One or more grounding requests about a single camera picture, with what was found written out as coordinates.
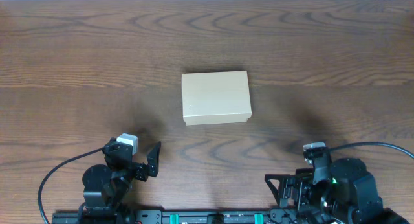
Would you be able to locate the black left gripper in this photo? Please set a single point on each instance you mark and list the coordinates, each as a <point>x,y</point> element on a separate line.
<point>141,171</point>

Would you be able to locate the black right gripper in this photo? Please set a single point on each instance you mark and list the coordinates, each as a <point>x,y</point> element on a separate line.
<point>285,190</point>

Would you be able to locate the brown cardboard box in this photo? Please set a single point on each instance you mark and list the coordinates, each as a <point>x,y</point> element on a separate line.
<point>215,98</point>

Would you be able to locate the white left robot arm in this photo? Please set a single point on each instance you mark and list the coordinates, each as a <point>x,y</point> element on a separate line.
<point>106,185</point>

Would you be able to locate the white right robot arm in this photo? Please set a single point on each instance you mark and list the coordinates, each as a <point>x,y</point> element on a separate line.
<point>340,191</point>

